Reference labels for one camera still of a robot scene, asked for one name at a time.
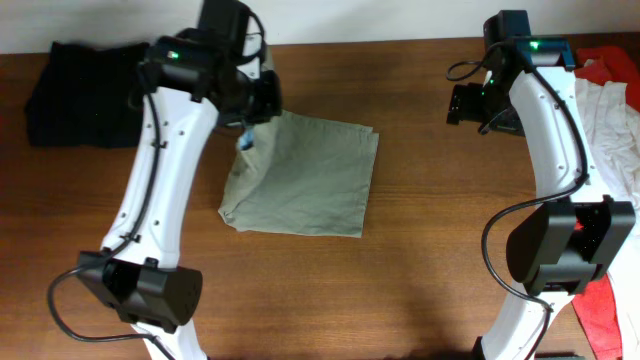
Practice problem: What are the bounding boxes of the khaki green shorts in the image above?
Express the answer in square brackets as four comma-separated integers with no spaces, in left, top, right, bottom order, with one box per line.
[218,111,379,238]

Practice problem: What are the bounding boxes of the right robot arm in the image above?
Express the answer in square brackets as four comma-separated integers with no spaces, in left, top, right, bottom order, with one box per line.
[447,36,636,359]

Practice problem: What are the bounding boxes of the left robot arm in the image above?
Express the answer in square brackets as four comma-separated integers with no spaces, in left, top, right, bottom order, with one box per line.
[72,28,281,359]

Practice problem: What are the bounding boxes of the white crumpled shirt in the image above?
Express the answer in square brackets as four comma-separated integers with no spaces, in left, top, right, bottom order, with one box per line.
[572,58,640,360]

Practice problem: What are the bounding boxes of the black folded garment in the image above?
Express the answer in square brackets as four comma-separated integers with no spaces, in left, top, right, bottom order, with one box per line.
[24,42,149,148]

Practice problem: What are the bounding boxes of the red garment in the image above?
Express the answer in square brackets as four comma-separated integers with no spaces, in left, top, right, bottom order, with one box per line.
[571,45,640,360]

